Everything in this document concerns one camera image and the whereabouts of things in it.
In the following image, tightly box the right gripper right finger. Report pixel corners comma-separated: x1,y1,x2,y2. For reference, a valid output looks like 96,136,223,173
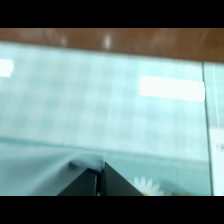
99,161,144,197

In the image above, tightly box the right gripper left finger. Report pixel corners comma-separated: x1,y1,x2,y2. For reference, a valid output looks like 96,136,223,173
57,168,99,197

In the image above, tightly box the pale grey garment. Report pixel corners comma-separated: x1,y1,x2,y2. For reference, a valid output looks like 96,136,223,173
0,138,106,197

